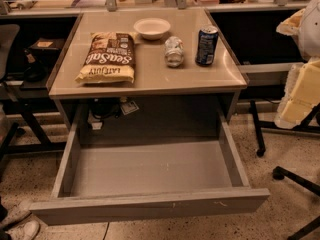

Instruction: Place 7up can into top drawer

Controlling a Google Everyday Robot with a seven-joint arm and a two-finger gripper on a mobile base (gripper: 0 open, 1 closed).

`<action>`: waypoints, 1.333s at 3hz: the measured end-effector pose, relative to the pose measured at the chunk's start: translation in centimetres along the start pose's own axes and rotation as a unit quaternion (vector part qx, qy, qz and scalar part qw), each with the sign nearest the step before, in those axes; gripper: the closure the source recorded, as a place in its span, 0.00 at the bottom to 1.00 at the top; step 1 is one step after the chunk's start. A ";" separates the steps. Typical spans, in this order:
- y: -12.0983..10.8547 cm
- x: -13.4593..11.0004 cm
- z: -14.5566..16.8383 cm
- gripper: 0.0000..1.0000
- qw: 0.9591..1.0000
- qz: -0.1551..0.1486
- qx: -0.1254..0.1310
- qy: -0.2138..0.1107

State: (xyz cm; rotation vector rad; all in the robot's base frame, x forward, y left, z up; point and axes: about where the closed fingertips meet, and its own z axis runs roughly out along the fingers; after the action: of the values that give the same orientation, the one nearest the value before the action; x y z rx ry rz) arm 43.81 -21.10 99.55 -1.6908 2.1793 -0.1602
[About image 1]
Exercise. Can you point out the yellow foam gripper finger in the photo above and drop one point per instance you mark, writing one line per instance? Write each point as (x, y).
(290, 26)
(302, 94)

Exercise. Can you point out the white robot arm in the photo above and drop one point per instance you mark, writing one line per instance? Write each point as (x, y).
(308, 37)

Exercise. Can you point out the blue pepsi can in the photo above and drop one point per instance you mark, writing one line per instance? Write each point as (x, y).
(207, 42)

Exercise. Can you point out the open grey top drawer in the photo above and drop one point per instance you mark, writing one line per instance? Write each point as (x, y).
(195, 177)

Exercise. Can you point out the grey cabinet desk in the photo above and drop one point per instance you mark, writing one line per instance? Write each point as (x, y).
(152, 76)

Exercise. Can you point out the white paper bowl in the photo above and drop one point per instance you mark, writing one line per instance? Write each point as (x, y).
(152, 28)

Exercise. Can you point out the brown sea salt chip bag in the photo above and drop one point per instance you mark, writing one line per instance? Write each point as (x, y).
(110, 59)

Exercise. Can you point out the black box under desk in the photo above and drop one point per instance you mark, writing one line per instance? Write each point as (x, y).
(43, 45)

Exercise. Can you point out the grey office chair left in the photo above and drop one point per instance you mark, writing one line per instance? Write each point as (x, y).
(8, 33)

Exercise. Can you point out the white sneaker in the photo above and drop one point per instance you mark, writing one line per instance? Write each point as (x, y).
(28, 231)

